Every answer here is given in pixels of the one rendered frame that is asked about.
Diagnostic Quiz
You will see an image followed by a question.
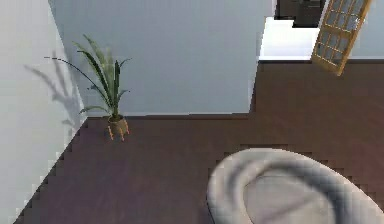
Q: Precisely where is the green house plant in pot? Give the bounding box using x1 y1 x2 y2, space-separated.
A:
44 33 132 142

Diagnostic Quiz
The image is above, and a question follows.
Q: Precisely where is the grey round armchair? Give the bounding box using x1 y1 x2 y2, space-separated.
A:
206 147 384 224

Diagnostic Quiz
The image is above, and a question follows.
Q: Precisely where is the dark cupboard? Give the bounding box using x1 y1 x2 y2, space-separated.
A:
273 0 327 29

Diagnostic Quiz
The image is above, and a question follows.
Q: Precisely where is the wooden glass-paned room door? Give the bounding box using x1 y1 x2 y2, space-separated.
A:
310 0 373 77

